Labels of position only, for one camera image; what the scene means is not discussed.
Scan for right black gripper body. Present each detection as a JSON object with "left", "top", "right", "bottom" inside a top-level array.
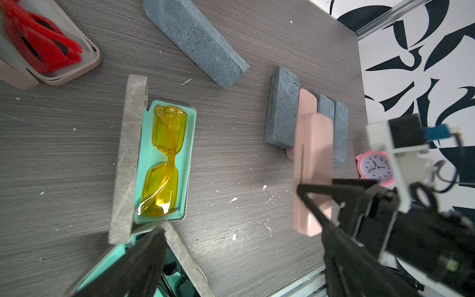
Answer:
[{"left": 296, "top": 179, "right": 419, "bottom": 297}]

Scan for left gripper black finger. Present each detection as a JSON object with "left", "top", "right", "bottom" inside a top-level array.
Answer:
[{"left": 74, "top": 227, "right": 167, "bottom": 297}]

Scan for teal case black sunglasses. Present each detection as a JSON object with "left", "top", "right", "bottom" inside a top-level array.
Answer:
[{"left": 62, "top": 222, "right": 216, "bottom": 297}]

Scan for grey case black sunglasses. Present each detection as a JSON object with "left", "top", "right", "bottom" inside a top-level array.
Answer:
[{"left": 333, "top": 101, "right": 349, "bottom": 164}]

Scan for pink case purple glasses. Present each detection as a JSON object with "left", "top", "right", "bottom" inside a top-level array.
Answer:
[{"left": 291, "top": 112, "right": 335, "bottom": 237}]

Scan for pink case thin glasses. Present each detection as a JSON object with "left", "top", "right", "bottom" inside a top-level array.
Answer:
[{"left": 286, "top": 89, "right": 317, "bottom": 160}]

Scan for grey case white glasses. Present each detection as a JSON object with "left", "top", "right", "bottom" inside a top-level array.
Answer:
[{"left": 264, "top": 67, "right": 300, "bottom": 149}]

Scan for teal case yellow glasses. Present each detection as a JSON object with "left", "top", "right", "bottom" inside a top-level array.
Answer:
[{"left": 108, "top": 74, "right": 197, "bottom": 245}]

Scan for grey teal case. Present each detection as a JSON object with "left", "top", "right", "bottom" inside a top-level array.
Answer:
[{"left": 143, "top": 0, "right": 249, "bottom": 89}]

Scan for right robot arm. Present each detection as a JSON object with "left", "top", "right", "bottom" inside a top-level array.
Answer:
[{"left": 296, "top": 179, "right": 475, "bottom": 297}]

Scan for pink case red glasses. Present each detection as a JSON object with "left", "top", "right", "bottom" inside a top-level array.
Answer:
[{"left": 1, "top": 1, "right": 101, "bottom": 90}]

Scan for pink alarm clock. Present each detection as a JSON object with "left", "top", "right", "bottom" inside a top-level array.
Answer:
[{"left": 355, "top": 150, "right": 395, "bottom": 187}]

